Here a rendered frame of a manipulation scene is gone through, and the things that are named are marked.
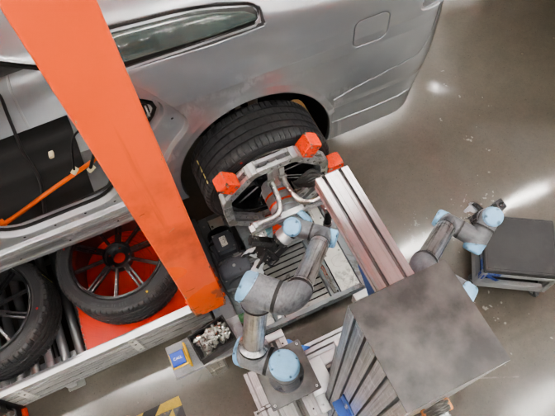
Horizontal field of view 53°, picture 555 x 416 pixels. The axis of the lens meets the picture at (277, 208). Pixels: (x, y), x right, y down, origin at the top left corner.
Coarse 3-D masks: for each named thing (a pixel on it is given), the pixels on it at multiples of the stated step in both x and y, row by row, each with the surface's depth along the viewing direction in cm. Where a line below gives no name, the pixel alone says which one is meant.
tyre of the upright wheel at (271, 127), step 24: (240, 120) 247; (264, 120) 247; (288, 120) 251; (312, 120) 269; (216, 144) 249; (240, 144) 244; (264, 144) 242; (288, 144) 250; (192, 168) 269; (216, 168) 248; (216, 192) 257
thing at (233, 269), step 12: (216, 228) 311; (228, 228) 314; (216, 240) 303; (228, 240) 303; (216, 252) 308; (228, 252) 305; (240, 252) 304; (216, 264) 301; (228, 264) 299; (240, 264) 299; (228, 276) 296; (240, 276) 297; (228, 288) 308
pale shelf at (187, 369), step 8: (232, 320) 280; (232, 328) 279; (240, 328) 278; (240, 336) 276; (176, 344) 276; (168, 352) 274; (192, 352) 274; (224, 352) 273; (232, 352) 273; (192, 360) 272; (216, 360) 272; (184, 368) 270; (192, 368) 270; (200, 368) 271; (176, 376) 269; (184, 376) 271
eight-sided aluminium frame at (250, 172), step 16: (256, 160) 244; (272, 160) 247; (288, 160) 244; (304, 160) 250; (320, 160) 257; (240, 176) 246; (256, 176) 243; (240, 192) 250; (304, 192) 289; (224, 208) 255; (240, 224) 277
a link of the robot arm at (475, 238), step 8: (464, 224) 213; (480, 224) 212; (464, 232) 212; (472, 232) 211; (480, 232) 211; (488, 232) 210; (464, 240) 213; (472, 240) 211; (480, 240) 210; (488, 240) 212; (472, 248) 211; (480, 248) 211
